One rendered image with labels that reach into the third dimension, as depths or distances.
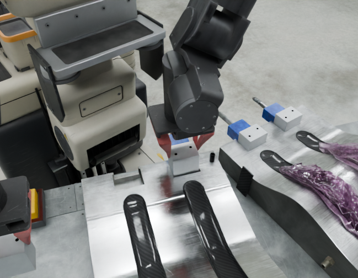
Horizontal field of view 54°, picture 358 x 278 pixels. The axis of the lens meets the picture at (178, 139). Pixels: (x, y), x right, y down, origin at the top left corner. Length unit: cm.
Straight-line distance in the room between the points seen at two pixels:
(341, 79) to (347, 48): 44
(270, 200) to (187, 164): 18
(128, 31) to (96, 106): 23
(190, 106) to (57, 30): 39
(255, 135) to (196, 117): 32
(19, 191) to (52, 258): 25
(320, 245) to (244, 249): 15
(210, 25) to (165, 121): 18
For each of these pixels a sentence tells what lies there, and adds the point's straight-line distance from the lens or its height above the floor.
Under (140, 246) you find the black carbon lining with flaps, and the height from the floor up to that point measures 88.
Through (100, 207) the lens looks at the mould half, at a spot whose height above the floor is 89.
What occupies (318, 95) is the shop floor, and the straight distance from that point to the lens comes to 247.
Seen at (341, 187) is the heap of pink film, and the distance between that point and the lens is 65.
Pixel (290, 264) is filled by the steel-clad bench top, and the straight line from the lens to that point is 69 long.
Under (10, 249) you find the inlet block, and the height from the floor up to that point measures 96.
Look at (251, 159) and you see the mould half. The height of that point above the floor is 86.
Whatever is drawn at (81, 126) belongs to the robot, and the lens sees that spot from 91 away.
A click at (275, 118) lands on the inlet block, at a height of 87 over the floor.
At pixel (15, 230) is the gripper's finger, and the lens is 47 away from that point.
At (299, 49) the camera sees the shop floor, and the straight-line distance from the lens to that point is 292.
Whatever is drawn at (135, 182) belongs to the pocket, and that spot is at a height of 86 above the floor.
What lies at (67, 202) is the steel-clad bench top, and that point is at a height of 80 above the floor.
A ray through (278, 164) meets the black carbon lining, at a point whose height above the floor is 85.
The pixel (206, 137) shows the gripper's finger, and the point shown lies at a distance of 59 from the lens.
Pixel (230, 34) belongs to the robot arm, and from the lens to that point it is 48.
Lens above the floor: 139
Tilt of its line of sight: 45 degrees down
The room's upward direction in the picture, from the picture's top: straight up
